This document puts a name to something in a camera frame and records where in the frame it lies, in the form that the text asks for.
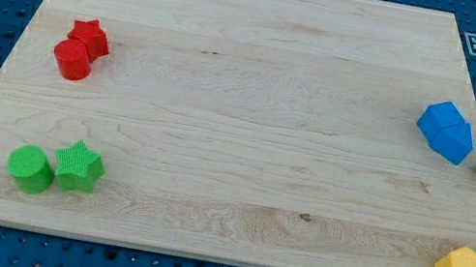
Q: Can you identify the blue triangle block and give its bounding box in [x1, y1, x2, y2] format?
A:
[430, 123, 474, 165]

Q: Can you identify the light wooden board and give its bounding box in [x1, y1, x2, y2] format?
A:
[0, 0, 476, 267]

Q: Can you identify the blue cube block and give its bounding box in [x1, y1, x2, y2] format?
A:
[417, 102, 465, 142]

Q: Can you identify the red star block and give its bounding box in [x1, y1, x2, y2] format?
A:
[68, 19, 109, 63]

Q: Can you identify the green star block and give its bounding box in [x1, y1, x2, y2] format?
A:
[54, 140, 104, 194]

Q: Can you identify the red cylinder block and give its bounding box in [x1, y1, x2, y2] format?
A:
[53, 38, 91, 81]

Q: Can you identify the green cylinder block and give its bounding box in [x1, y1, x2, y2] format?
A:
[7, 145, 54, 194]

